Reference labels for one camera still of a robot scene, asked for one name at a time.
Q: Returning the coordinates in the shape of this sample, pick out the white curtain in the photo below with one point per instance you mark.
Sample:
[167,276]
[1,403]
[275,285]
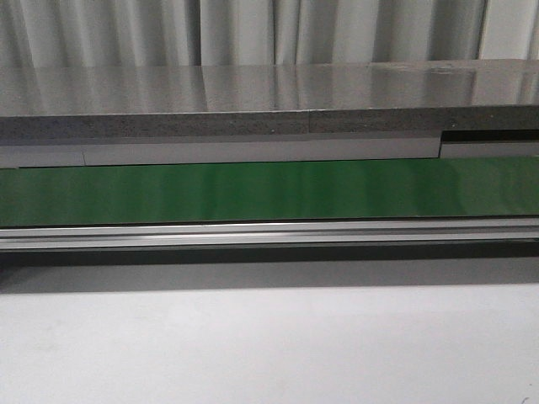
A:
[181,33]

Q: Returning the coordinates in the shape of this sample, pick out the aluminium conveyor frame rail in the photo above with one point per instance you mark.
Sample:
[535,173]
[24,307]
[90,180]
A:
[269,233]

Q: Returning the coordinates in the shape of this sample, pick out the grey stone counter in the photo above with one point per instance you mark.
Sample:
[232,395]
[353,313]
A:
[101,116]

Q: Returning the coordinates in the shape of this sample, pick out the green conveyor belt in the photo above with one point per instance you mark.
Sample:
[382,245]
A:
[269,191]

